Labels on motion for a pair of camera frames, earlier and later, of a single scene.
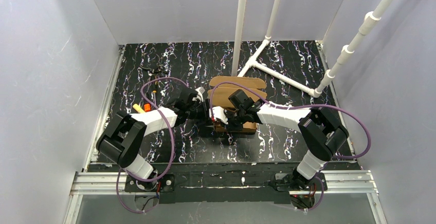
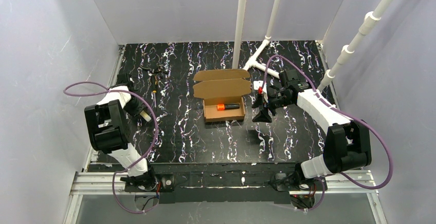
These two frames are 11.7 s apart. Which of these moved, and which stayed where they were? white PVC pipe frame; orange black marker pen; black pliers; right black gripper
Moved: right black gripper; orange black marker pen
Stayed: black pliers; white PVC pipe frame
